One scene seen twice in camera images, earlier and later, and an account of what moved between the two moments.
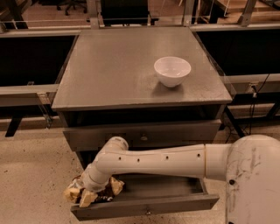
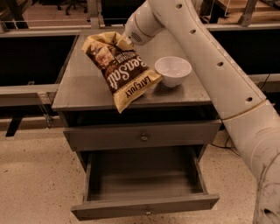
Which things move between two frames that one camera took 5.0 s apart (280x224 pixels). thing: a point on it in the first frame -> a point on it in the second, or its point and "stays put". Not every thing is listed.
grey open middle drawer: x=150 y=193 stays put
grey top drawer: x=170 y=134 stays put
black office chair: x=69 y=3 stays put
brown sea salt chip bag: x=73 y=189 -> x=126 y=75
